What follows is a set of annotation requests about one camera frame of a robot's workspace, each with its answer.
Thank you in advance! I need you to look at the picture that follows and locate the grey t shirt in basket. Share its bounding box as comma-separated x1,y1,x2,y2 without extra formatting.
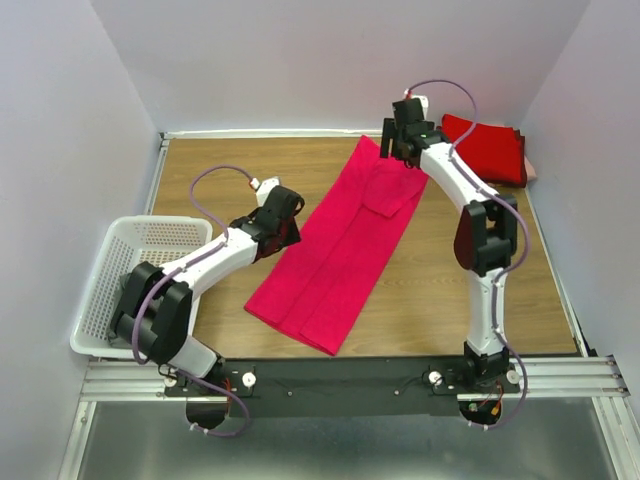
107,273,135,350

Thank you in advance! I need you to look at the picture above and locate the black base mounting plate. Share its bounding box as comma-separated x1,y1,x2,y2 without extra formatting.
164,355,521,420

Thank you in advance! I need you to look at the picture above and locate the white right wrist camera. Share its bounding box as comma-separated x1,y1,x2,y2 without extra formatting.
404,89,429,118

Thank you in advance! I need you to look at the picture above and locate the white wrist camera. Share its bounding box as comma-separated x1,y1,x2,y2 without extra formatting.
404,89,429,118
249,176,281,206

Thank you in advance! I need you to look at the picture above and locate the white plastic laundry basket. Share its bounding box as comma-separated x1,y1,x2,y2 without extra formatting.
70,215,213,360

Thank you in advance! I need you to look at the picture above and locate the folded light pink t shirt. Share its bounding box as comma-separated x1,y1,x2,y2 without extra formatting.
524,157,538,183

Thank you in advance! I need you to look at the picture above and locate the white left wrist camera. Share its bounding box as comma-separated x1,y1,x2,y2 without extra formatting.
249,176,281,206

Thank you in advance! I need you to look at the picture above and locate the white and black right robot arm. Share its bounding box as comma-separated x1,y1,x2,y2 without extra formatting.
380,95,518,392

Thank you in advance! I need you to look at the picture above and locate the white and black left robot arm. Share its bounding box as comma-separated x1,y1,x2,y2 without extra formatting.
108,179,305,395

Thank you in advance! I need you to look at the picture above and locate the aluminium frame rail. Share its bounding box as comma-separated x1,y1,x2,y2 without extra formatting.
81,357,630,402

